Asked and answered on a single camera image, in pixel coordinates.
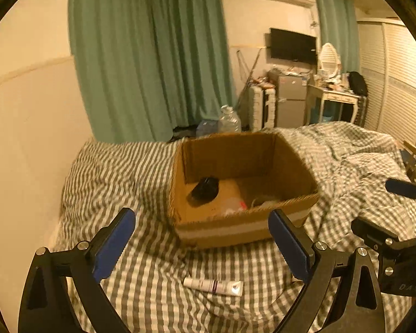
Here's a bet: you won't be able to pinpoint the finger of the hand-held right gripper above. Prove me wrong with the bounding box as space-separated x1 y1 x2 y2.
350 216 403 251
385 178 416 201

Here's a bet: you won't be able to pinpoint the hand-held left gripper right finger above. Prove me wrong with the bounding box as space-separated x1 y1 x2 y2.
268 210 384 333

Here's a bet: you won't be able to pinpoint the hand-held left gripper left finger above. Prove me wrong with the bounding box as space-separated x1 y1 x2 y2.
18 207 136 333

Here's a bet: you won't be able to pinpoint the brown cardboard box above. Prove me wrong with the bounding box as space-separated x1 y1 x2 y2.
168 132 320 249

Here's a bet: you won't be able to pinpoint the white cream tube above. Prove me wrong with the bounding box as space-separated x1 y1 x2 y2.
183 277 244 297

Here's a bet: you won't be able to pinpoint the clear plastic wrapper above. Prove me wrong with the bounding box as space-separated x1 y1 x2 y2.
221 196 248 215

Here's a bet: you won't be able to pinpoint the green checked blanket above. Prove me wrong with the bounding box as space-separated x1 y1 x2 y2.
54 121 416 333

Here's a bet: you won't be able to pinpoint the black round container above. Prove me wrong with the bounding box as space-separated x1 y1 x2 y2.
189 177 220 209

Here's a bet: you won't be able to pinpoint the white louvred wardrobe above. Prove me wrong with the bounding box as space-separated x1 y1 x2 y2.
356 18 416 150

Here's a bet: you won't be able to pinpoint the black bag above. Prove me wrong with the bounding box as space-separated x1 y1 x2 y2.
347 71 369 97

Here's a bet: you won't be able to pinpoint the white dressing table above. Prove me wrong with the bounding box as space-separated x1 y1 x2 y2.
305 82 363 126

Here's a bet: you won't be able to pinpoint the dark cloth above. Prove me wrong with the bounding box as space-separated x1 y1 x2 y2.
171 124 199 143

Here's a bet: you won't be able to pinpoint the large clear water bottle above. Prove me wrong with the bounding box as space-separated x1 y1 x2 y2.
217 105 242 133

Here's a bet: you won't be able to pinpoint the grey small fridge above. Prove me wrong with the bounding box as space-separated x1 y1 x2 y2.
268 69 308 129

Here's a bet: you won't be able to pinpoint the white foam box stack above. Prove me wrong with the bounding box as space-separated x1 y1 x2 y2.
248 85 277 132

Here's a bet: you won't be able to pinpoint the white oval mirror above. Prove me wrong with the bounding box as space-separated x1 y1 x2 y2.
318 42 343 81

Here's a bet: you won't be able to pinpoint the broom poles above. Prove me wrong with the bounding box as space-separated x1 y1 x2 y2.
236 46 265 109

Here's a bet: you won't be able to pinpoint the narrow green curtain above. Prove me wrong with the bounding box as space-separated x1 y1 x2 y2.
313 0 362 77

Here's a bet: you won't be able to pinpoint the wide green curtain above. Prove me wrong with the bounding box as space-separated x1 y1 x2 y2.
145 0 235 143
68 0 162 144

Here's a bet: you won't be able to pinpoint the black wall television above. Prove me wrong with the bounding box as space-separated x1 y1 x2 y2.
269 27 317 66

